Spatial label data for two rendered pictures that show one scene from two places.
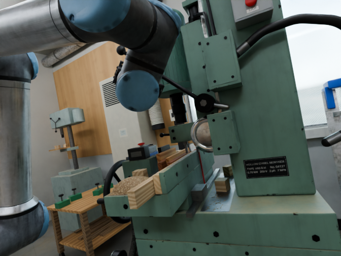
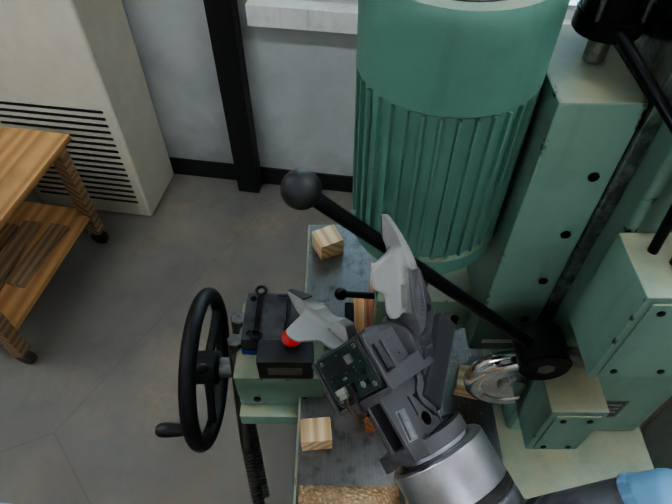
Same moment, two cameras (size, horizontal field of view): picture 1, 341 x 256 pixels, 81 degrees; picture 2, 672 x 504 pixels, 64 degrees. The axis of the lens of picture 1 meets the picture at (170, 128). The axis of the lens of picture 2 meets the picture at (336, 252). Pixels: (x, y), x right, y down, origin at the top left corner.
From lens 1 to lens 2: 80 cm
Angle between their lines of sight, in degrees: 54
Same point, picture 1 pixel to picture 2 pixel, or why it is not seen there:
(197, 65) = (548, 226)
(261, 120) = not seen: hidden behind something
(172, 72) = (463, 235)
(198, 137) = (484, 387)
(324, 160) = not seen: hidden behind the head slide
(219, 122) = (573, 424)
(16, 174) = not seen: outside the picture
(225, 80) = (638, 372)
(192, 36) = (582, 148)
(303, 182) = (629, 422)
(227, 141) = (566, 441)
